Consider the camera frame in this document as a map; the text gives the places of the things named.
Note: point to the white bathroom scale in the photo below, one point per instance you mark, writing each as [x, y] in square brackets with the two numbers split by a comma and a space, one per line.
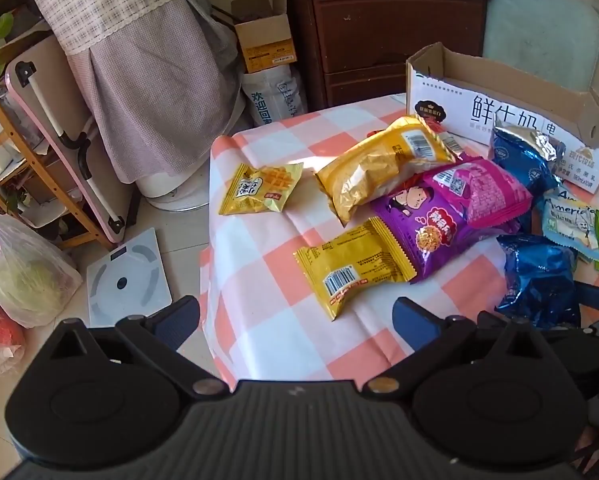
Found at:
[129, 280]

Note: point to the small yellow waffle snack packet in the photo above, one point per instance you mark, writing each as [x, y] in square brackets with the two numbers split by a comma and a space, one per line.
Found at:
[259, 190]

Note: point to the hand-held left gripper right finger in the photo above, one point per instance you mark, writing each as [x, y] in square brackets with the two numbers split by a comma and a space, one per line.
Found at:
[414, 321]

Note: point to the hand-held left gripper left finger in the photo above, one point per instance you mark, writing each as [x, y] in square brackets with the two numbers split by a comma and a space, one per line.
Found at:
[179, 321]

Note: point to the brown wooden nightstand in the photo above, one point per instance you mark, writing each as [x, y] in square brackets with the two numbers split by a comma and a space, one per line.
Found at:
[379, 25]

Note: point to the blue silver foil snack packet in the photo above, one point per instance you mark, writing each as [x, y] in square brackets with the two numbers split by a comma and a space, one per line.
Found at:
[524, 170]

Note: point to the white woven bag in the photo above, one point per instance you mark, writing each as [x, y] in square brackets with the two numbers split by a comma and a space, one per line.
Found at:
[274, 100]

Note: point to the pale blue snack packet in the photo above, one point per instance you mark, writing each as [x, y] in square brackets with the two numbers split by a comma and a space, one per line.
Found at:
[569, 220]

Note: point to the open cardboard box yellow label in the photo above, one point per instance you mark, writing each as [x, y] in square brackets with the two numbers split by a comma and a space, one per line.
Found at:
[267, 45]

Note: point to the pink edged folding table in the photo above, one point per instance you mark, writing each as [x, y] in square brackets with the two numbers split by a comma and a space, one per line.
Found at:
[49, 75]

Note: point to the yellow snack packet red strip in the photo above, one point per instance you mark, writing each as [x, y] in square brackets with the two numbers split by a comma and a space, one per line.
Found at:
[349, 265]

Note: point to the white round fan base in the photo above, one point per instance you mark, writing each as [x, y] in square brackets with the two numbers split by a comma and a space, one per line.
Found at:
[164, 192]

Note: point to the large yellow snack bag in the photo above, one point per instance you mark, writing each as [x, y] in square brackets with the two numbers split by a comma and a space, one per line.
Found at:
[374, 170]

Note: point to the purple cartoon snack bag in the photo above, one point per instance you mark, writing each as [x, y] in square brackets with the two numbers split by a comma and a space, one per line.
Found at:
[429, 230]

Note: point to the white printed cardboard box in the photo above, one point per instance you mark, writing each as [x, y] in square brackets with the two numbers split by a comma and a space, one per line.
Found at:
[479, 105]

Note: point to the pale green cushion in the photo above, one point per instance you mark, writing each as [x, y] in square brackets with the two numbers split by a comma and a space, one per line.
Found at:
[539, 25]

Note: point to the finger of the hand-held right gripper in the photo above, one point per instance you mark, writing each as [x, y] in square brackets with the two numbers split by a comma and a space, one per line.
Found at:
[597, 297]

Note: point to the magenta snack packet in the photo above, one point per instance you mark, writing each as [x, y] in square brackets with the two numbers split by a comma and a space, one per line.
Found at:
[489, 190]

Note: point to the pink checkered tablecloth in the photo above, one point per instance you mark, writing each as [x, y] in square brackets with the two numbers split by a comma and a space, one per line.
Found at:
[259, 270]

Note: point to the wooden shelf rack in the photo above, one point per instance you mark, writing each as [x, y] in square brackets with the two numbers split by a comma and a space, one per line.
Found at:
[74, 215]

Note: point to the clear plastic bag with cabbage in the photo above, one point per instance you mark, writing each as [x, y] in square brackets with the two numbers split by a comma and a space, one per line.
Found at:
[24, 280]

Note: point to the plaid fabric cover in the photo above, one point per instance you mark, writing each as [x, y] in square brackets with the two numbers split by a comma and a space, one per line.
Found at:
[144, 85]

